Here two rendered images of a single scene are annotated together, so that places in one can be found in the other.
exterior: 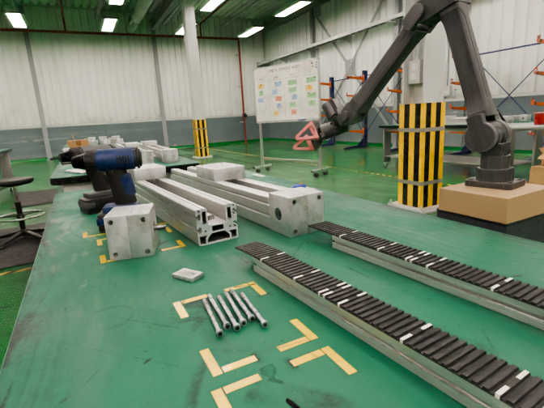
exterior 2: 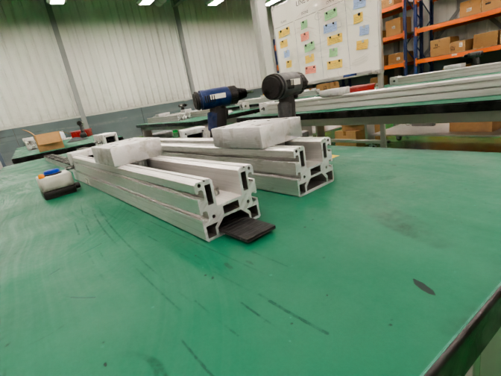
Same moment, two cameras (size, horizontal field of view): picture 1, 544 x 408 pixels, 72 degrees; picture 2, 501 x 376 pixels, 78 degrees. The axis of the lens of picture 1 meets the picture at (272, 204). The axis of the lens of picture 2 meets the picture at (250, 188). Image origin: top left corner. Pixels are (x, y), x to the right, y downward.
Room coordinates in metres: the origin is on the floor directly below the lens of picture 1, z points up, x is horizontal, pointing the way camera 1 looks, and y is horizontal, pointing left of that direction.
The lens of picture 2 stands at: (2.03, 0.37, 0.96)
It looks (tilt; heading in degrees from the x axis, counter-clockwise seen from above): 17 degrees down; 174
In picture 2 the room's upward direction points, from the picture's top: 10 degrees counter-clockwise
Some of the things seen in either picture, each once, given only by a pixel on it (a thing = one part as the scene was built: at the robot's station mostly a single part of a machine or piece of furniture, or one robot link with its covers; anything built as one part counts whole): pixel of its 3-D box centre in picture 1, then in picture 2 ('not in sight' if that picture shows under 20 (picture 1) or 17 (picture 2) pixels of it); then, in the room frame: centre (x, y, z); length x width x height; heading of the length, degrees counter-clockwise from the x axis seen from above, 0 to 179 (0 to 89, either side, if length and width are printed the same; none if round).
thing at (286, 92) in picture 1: (287, 120); not in sight; (6.91, -0.37, 0.97); 1.51 x 0.50 x 1.95; 47
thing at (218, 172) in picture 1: (219, 175); (127, 156); (1.26, 0.17, 0.87); 0.16 x 0.11 x 0.07; 31
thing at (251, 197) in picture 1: (221, 189); (133, 176); (1.26, 0.17, 0.82); 0.80 x 0.10 x 0.09; 31
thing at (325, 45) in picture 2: not in sight; (326, 80); (-1.65, 1.85, 0.97); 1.50 x 0.50 x 1.95; 27
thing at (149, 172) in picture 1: (145, 175); (256, 139); (1.38, 0.46, 0.87); 0.16 x 0.11 x 0.07; 31
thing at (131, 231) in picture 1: (138, 230); (191, 141); (0.80, 0.30, 0.83); 0.11 x 0.10 x 0.10; 100
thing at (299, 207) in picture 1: (299, 210); (85, 163); (0.89, -0.07, 0.83); 0.12 x 0.09 x 0.10; 121
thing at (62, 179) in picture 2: not in sight; (59, 183); (1.09, -0.08, 0.81); 0.10 x 0.08 x 0.06; 121
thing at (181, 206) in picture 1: (167, 197); (200, 156); (1.17, 0.33, 0.82); 0.80 x 0.10 x 0.09; 31
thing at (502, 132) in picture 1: (486, 141); not in sight; (0.98, -0.58, 0.96); 0.09 x 0.05 x 0.10; 37
